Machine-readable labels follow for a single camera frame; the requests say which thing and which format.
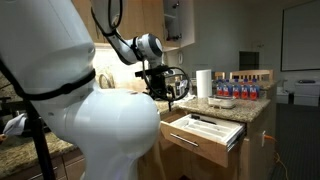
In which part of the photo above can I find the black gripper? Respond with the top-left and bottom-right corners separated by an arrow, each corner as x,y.
145,73 -> 176,113

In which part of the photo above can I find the silver bar drawer handle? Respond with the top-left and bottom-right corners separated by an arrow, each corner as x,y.
169,132 -> 200,148

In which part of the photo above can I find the light wooden drawer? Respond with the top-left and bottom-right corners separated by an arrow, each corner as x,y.
159,112 -> 247,169

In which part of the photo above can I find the dark jar with tan lid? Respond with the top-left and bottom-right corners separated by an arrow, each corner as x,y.
173,76 -> 183,98

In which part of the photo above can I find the white paper sheet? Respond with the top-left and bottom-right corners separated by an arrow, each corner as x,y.
179,92 -> 198,103

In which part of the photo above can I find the white paper towel roll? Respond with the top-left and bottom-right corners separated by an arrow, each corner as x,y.
195,69 -> 214,99

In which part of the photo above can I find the white plastic cutlery tray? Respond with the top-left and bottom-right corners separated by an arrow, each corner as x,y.
169,113 -> 245,145

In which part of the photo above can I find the red label water bottle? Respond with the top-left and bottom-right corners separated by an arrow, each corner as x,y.
215,78 -> 225,98
231,78 -> 242,100
240,78 -> 251,100
248,78 -> 261,101
223,78 -> 234,98

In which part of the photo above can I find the narrow wooden chair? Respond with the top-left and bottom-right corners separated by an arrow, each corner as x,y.
213,71 -> 227,81

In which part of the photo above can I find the white cabinet door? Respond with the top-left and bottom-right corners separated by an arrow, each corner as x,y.
179,0 -> 196,48

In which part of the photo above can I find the wooden island cabinet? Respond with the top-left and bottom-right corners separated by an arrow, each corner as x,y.
137,98 -> 278,180

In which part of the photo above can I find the wooden upper cabinet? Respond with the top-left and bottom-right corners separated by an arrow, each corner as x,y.
71,0 -> 183,52

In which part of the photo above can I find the black tripod stand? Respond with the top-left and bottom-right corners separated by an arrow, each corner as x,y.
0,96 -> 57,180

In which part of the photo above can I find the white printer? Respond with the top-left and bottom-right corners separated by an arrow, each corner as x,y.
293,79 -> 320,108

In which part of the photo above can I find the white crumpled paper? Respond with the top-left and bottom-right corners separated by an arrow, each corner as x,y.
2,112 -> 28,137

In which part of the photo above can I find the black handled utensil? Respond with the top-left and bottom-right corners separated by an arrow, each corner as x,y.
190,114 -> 218,126

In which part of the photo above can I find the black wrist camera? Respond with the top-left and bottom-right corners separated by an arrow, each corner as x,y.
134,64 -> 176,79

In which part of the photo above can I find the white corded wall phone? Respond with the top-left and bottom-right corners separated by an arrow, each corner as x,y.
177,50 -> 185,66

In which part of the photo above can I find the dark square wall panel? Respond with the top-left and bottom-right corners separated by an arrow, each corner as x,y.
238,50 -> 261,71

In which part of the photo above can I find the orange extension cable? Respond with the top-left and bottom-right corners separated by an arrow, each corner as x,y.
263,133 -> 292,180

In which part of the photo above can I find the white wall whiteboard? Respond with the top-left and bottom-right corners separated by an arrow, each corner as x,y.
280,0 -> 320,72

